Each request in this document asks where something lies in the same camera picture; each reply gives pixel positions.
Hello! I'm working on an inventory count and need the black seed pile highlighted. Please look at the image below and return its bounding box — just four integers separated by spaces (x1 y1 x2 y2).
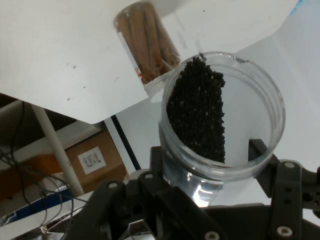
166 56 226 165

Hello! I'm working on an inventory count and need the black strip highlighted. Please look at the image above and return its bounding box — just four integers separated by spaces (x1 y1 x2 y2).
111 115 141 171

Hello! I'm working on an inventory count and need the cardboard box white label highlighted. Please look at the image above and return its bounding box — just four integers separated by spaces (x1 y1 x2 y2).
64 129 129 194

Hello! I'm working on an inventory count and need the cinnamon stick jar white lid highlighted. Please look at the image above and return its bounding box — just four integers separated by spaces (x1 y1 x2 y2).
113 1 181 97

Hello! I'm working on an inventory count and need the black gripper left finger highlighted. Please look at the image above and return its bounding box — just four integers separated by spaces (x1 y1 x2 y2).
63 146 226 240

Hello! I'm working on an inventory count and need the white table leg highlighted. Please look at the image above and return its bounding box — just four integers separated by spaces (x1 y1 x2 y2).
31 103 85 197

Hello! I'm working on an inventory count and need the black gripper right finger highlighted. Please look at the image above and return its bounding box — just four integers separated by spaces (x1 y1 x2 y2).
248 138 320 240

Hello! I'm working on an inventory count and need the thin black tangled cable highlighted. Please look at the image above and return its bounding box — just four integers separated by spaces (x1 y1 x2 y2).
0 99 87 226

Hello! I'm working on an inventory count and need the blue flat board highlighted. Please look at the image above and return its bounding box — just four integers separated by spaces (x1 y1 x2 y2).
0 186 84 221

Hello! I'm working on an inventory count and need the clear plastic jar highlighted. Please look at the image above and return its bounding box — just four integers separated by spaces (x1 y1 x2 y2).
157 51 286 208

